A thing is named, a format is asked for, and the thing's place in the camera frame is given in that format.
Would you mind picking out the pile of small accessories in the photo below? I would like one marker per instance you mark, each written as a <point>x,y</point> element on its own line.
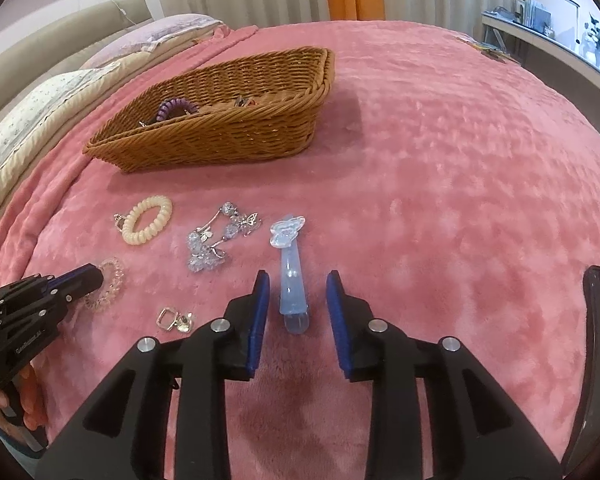
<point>485,49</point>

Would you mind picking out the beige folded quilt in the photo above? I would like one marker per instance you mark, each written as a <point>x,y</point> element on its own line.
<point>10,185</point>

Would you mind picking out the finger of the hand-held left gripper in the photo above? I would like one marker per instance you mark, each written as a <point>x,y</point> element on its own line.
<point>82,287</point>
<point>77,273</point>

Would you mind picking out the beige padded headboard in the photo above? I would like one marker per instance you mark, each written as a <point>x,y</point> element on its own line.
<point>55,35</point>

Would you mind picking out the white desk lamp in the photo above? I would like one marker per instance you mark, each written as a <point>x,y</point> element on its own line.
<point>577,25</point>

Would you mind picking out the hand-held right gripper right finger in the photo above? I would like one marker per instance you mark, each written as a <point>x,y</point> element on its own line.
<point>335,320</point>

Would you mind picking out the white floral pillow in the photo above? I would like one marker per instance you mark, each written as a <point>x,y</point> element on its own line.
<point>30,110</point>

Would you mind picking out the dark glossy curved object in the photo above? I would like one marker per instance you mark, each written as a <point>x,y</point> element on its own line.
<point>592,340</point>

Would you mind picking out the clear blue hair clip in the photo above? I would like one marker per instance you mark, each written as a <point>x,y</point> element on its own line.
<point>290,285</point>

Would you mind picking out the white desk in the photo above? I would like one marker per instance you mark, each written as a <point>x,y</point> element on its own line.
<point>555,52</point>

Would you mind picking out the white vase with flowers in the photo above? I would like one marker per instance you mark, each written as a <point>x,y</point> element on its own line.
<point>595,42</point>

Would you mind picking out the books on desk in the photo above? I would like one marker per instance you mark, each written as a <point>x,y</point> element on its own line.
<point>535,15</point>

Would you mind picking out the light purple pillow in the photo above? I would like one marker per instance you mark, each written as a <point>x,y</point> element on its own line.
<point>170,27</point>

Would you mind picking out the pink fleece blanket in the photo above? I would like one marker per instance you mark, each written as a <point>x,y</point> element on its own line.
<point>455,210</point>

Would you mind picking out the silver keys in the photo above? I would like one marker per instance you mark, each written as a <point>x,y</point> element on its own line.
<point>241,102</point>

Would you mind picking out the person's left hand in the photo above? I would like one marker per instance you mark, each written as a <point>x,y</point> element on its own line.
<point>32,400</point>

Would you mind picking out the brown wicker basket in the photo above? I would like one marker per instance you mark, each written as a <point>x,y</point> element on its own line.
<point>220,140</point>

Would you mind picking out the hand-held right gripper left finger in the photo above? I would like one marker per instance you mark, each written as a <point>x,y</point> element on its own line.
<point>257,320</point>

